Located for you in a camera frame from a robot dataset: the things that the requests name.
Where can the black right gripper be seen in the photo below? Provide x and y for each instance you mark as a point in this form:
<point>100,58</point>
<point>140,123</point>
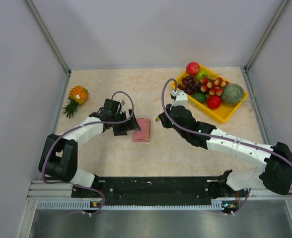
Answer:
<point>164,124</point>

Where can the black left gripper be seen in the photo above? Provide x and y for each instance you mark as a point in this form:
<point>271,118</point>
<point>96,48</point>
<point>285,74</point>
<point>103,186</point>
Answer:
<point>127,125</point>

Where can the pink express box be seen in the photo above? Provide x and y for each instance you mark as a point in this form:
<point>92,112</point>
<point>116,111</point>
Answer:
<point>142,135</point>

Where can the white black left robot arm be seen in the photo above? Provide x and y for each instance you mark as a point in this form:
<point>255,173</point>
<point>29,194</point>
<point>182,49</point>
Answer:
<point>59,159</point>

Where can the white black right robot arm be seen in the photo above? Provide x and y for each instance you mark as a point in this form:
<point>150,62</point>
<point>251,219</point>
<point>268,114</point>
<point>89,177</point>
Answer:
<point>272,163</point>

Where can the green lime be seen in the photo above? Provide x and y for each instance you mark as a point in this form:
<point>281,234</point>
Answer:
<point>200,97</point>

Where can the dark purple grape bunch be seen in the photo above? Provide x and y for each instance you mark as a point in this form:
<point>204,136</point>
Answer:
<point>189,85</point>

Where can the red tomato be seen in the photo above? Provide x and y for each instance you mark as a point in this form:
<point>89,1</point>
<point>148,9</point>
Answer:
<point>214,102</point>

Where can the yellow plastic tray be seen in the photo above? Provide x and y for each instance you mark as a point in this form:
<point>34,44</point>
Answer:
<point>221,114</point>

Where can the red apple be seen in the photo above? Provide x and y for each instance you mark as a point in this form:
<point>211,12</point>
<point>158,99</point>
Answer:
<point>193,68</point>

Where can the green apple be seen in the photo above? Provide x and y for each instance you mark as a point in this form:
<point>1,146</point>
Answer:
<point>202,74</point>

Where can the red-yellow cherry bunch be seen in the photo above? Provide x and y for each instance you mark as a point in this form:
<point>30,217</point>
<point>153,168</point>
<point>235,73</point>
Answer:
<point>213,87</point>

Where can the orange toy pineapple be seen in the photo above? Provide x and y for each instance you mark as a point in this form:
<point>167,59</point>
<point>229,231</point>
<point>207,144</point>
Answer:
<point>76,98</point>

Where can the green netted melon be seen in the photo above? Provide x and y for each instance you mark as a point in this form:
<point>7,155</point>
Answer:
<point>232,94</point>

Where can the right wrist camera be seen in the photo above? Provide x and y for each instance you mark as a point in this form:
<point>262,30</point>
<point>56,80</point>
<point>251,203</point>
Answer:
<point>179,97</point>

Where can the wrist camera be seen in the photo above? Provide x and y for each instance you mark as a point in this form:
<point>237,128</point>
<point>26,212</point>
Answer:
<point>121,107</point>
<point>179,97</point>

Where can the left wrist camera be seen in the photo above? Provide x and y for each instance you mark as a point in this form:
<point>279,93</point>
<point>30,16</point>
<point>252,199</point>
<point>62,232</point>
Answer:
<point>121,107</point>

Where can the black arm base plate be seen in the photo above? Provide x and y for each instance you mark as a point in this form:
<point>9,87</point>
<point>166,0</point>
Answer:
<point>152,191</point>

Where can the white slotted cable duct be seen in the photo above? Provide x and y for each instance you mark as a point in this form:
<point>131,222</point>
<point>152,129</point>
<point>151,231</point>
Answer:
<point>88,205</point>

